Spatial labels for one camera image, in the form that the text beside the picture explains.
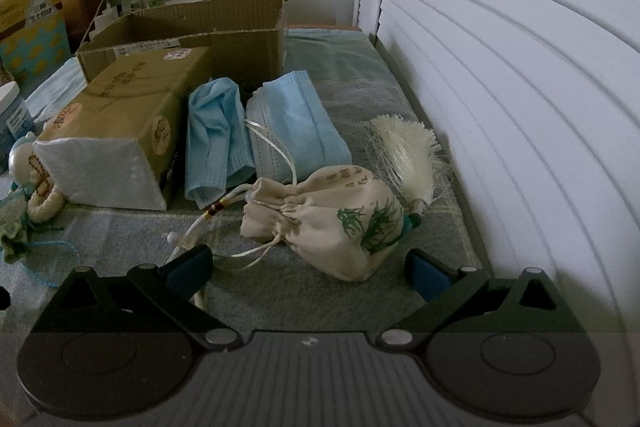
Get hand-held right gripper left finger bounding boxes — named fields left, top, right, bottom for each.
left=30, top=244, right=243, bottom=353

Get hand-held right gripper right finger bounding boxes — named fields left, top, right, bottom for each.
left=376, top=248, right=586, bottom=353

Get beige drawstring pouch with tassel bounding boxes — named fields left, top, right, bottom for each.
left=165, top=114, right=446, bottom=283

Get blue face mask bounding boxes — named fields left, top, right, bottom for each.
left=244, top=71, right=353, bottom=186
left=185, top=78, right=257, bottom=209

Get small white blue doll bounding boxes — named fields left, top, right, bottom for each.
left=9, top=132, right=67, bottom=234

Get cardboard box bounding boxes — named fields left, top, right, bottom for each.
left=76, top=0, right=291, bottom=84

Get gold gift box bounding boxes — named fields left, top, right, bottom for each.
left=31, top=47, right=211, bottom=212

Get green knitted cloth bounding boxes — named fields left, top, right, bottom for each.
left=0, top=196, right=32, bottom=264

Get white louvered doors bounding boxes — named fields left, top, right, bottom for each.
left=352, top=0, right=640, bottom=343

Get white toilet paper roll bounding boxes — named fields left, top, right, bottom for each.
left=0, top=82, right=37, bottom=146

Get yellow blue paper bag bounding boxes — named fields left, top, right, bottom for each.
left=0, top=0, right=72, bottom=84

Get white charger with cable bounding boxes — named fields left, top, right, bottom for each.
left=80, top=3, right=122, bottom=45

